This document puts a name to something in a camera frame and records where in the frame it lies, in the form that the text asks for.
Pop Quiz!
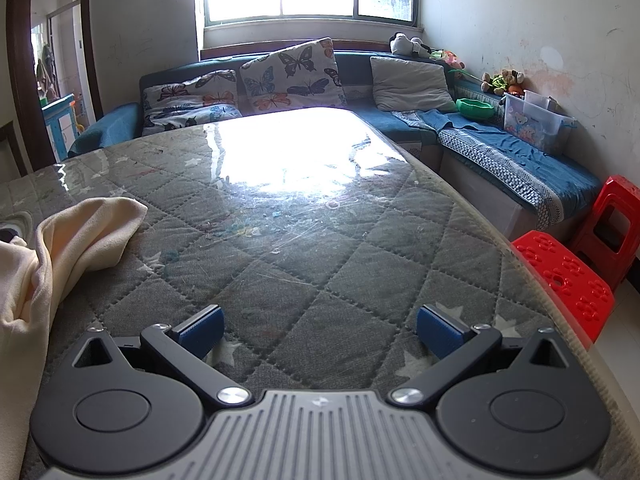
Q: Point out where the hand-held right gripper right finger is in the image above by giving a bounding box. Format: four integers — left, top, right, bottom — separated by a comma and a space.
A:
390, 304, 568, 407

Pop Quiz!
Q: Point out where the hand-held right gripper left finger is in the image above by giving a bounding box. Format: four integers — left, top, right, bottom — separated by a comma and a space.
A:
72, 304, 253, 408

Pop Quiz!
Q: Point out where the cream cloth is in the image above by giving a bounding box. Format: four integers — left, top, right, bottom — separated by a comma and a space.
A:
0, 196, 149, 480

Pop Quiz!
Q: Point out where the red perforated plastic stool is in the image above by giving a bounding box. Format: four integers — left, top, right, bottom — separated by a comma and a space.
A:
511, 230, 616, 343

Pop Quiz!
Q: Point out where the blue sofa blanket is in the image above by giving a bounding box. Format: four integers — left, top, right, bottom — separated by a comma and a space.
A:
392, 107, 603, 221

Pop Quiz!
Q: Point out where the blue sofa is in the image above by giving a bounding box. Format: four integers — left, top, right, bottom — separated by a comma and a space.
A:
67, 49, 603, 241

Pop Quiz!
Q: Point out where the light blue printed box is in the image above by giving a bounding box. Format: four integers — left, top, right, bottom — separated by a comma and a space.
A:
501, 90, 577, 153

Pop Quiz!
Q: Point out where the green bowl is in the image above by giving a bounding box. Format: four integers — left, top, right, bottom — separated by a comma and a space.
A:
456, 98, 497, 121

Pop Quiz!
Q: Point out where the flat butterfly print pillow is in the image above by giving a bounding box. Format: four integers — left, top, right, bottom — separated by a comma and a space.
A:
141, 69, 243, 136

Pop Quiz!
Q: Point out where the grey pillow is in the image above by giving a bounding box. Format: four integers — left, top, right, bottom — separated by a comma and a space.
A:
370, 56, 458, 113

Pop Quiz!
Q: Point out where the blue cabinet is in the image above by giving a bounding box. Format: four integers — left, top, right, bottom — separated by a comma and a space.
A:
41, 92, 78, 161

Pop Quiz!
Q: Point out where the brown and green plush toy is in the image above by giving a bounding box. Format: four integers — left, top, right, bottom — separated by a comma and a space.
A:
481, 69, 526, 97

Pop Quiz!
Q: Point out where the upright butterfly print pillow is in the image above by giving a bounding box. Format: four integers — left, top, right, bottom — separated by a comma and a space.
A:
239, 37, 346, 115

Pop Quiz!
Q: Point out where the pink plush toy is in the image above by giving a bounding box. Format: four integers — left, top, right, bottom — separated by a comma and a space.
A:
432, 49, 466, 72

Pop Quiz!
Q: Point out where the panda plush toy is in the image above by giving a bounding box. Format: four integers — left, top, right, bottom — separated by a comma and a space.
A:
390, 32, 433, 58

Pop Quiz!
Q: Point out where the dark wooden door frame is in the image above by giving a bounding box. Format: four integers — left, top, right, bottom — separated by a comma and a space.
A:
5, 0, 103, 176

